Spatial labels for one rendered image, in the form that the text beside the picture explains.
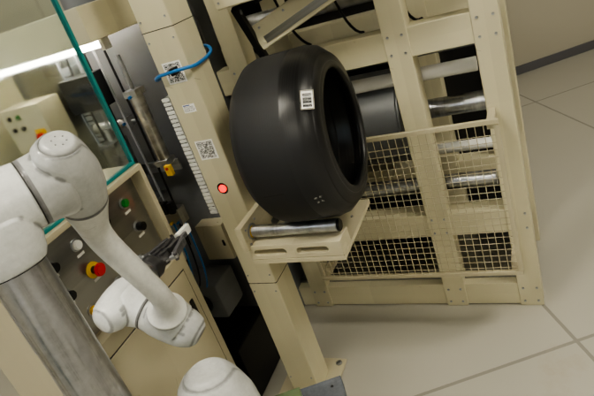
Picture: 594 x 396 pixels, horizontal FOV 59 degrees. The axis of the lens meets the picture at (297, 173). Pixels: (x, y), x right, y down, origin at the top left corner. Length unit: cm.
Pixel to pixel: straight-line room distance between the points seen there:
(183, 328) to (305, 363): 104
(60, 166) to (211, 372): 54
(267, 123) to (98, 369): 81
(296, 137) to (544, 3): 427
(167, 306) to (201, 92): 77
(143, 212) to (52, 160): 97
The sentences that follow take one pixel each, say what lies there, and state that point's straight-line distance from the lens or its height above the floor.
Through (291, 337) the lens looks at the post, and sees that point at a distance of 231.
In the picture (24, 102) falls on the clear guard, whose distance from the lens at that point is 166.
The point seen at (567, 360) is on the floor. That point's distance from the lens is 246.
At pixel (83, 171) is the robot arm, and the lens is 103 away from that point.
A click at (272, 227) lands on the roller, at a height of 92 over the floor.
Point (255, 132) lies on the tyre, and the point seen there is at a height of 131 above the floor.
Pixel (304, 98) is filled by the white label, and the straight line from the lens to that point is 154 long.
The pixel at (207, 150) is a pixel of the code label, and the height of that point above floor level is 122.
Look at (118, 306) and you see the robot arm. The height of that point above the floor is 108.
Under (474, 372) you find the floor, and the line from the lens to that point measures 244.
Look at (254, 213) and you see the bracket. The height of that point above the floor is 94.
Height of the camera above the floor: 178
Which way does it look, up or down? 23 degrees down
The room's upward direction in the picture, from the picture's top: 19 degrees counter-clockwise
